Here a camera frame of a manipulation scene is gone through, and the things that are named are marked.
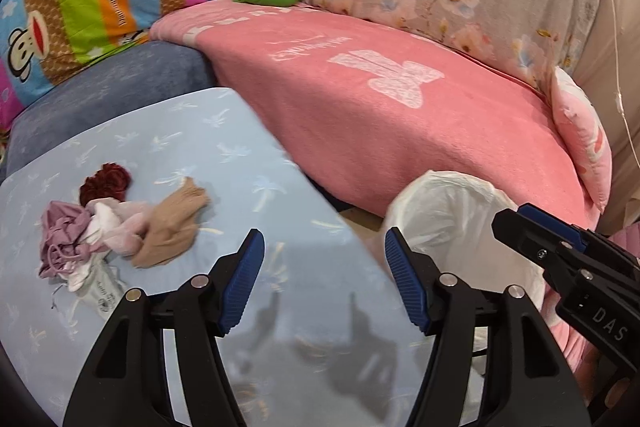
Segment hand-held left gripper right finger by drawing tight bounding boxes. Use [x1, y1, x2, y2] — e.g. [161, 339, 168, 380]
[385, 227, 593, 427]

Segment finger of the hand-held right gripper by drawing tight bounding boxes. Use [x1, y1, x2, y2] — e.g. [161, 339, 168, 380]
[492, 209, 583, 290]
[517, 204, 586, 253]

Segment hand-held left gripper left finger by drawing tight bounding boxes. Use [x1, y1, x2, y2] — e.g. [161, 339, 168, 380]
[62, 229, 266, 427]

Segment white plastic bin liner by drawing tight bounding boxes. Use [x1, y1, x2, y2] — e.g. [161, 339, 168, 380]
[382, 169, 548, 373]

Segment tan stocking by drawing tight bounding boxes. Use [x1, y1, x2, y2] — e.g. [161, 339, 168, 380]
[131, 177, 208, 269]

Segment pale pinkish white cloth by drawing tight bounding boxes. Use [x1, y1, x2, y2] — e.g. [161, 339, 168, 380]
[87, 199, 151, 258]

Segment grey white sock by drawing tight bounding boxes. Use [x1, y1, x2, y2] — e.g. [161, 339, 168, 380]
[70, 257, 126, 323]

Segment dark red scrunchie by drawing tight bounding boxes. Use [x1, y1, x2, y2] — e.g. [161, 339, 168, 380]
[80, 163, 133, 205]

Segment mauve cloth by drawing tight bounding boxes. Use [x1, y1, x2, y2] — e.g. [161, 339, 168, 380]
[40, 201, 96, 280]

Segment light pink bed sheet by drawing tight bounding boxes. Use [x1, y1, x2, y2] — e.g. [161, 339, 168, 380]
[542, 222, 640, 368]

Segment pink cartoon pillow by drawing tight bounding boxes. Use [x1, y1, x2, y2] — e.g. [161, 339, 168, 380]
[550, 67, 613, 210]

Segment light blue palm-print cloth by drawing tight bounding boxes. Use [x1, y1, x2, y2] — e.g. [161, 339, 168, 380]
[0, 87, 436, 427]

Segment pink blanket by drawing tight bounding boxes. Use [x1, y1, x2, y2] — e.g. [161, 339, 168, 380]
[150, 0, 593, 238]

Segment blue-grey velvet cushion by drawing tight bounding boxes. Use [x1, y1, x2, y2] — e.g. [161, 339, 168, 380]
[5, 41, 221, 182]

